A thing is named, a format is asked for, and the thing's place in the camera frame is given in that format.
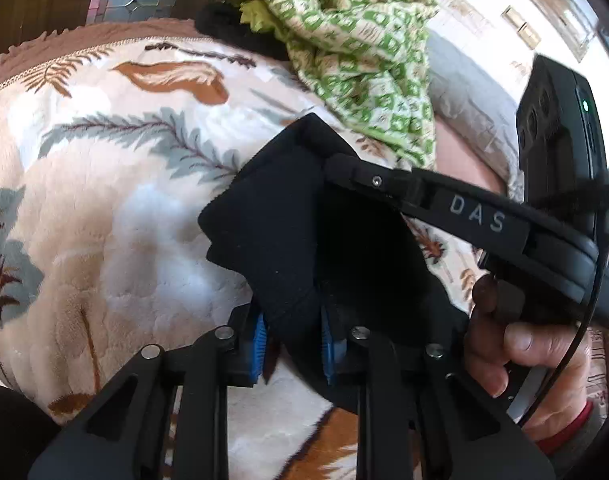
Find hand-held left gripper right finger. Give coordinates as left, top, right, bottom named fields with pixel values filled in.
left=321, top=305, right=555, bottom=480

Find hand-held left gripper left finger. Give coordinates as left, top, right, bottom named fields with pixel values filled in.
left=27, top=305, right=270, bottom=480

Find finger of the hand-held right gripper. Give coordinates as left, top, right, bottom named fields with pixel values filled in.
left=323, top=152, right=531, bottom=252

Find black pants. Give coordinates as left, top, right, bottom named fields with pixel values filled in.
left=197, top=112, right=473, bottom=411

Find person's right hand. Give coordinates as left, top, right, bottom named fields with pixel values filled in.
left=465, top=277, right=593, bottom=441

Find pink bed sheet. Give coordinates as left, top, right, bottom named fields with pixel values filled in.
left=435, top=120, right=510, bottom=196

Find grey quilted pillow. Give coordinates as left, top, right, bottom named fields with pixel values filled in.
left=427, top=25, right=525, bottom=196

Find green patterned quilt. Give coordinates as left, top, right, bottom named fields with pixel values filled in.
left=199, top=0, right=440, bottom=171

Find floral plush blanket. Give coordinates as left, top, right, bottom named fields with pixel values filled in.
left=0, top=35, right=609, bottom=480

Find dark cloth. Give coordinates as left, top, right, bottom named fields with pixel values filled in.
left=194, top=2, right=290, bottom=61

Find pink fringed bedspread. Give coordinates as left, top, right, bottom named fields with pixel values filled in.
left=0, top=17, right=210, bottom=106

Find small framed wall picture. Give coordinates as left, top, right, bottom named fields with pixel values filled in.
left=502, top=5, right=541, bottom=50

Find large framed wall picture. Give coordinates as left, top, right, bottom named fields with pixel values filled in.
left=529, top=0, right=598, bottom=61

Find black cable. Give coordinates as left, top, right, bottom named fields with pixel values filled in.
left=519, top=170, right=609, bottom=428

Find wooden door frame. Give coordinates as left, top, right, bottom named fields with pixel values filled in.
left=0, top=0, right=100, bottom=68

